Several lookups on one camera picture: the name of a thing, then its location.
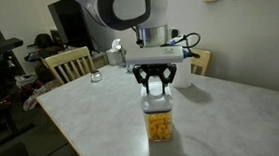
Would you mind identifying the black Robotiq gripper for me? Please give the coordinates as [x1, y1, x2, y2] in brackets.
[131, 61, 180, 98]

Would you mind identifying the clear container with yellow snacks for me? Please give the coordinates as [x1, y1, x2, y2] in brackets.
[142, 108, 175, 143]

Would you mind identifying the white paper towel roll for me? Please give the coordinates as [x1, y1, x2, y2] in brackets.
[172, 57, 194, 90]

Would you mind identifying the teal tissue box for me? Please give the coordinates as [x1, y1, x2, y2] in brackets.
[124, 63, 135, 74]

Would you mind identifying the white tissue box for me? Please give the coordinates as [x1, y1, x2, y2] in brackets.
[104, 38, 125, 67]

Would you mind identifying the light wooden chair backrest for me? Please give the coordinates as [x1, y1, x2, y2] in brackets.
[188, 46, 214, 78]

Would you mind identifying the small glass jar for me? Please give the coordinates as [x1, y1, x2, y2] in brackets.
[89, 70, 104, 84]

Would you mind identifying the slatted light wooden chair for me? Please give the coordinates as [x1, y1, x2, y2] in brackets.
[41, 46, 97, 88]

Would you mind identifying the black monitor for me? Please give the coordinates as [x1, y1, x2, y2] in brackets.
[46, 0, 95, 57]

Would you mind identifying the red white cloth pile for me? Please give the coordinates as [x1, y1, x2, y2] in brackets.
[19, 79, 55, 113]

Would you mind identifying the black sensor bar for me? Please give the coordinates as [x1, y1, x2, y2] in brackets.
[0, 36, 25, 57]

